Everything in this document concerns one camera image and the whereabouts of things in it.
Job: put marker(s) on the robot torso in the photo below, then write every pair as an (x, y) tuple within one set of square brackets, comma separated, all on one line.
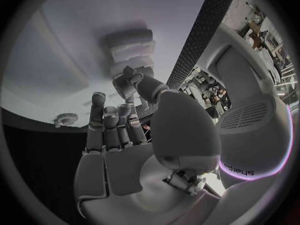
[(246, 146)]

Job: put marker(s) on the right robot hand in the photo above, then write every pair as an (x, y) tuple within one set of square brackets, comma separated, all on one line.
[(185, 131)]

